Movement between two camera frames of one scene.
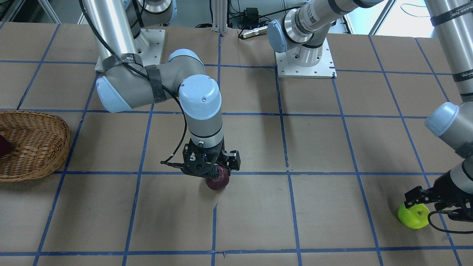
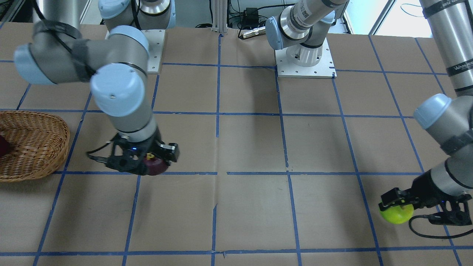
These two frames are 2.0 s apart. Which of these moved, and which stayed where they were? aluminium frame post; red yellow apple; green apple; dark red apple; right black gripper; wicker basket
Moved: right black gripper; dark red apple; green apple
Stayed: wicker basket; red yellow apple; aluminium frame post
